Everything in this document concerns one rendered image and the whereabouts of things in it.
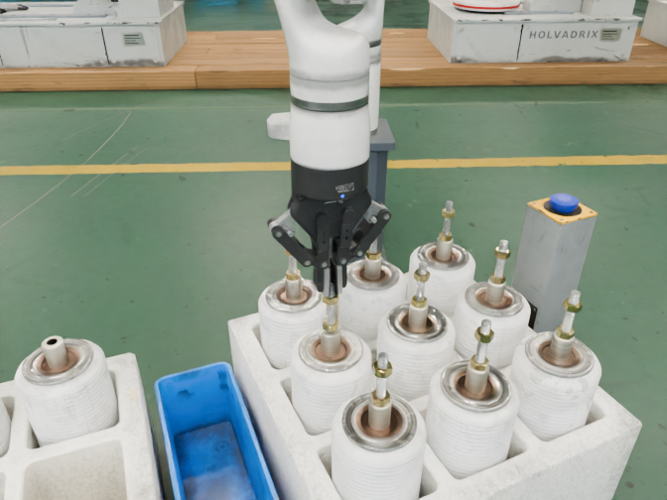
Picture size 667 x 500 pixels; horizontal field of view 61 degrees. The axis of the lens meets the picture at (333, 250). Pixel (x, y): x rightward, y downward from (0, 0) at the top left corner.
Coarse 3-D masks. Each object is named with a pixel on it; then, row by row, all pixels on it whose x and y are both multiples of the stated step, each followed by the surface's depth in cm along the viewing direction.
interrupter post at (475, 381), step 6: (468, 366) 60; (468, 372) 60; (474, 372) 59; (480, 372) 59; (486, 372) 59; (468, 378) 60; (474, 378) 60; (480, 378) 60; (486, 378) 60; (468, 384) 61; (474, 384) 60; (480, 384) 60; (468, 390) 61; (474, 390) 61; (480, 390) 61
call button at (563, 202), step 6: (552, 198) 83; (558, 198) 83; (564, 198) 83; (570, 198) 83; (576, 198) 83; (552, 204) 83; (558, 204) 82; (564, 204) 81; (570, 204) 81; (576, 204) 81; (558, 210) 82; (564, 210) 82; (570, 210) 82
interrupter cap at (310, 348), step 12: (312, 336) 68; (348, 336) 68; (300, 348) 66; (312, 348) 66; (348, 348) 66; (360, 348) 66; (312, 360) 65; (324, 360) 65; (336, 360) 65; (348, 360) 65; (324, 372) 63; (336, 372) 63
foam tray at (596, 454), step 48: (240, 336) 79; (240, 384) 84; (288, 384) 74; (288, 432) 65; (528, 432) 65; (576, 432) 65; (624, 432) 65; (288, 480) 67; (432, 480) 61; (480, 480) 60; (528, 480) 61; (576, 480) 66
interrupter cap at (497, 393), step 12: (468, 360) 64; (444, 372) 63; (456, 372) 63; (492, 372) 63; (444, 384) 61; (456, 384) 62; (492, 384) 62; (504, 384) 62; (456, 396) 60; (468, 396) 60; (480, 396) 60; (492, 396) 60; (504, 396) 60; (468, 408) 59; (480, 408) 58; (492, 408) 58
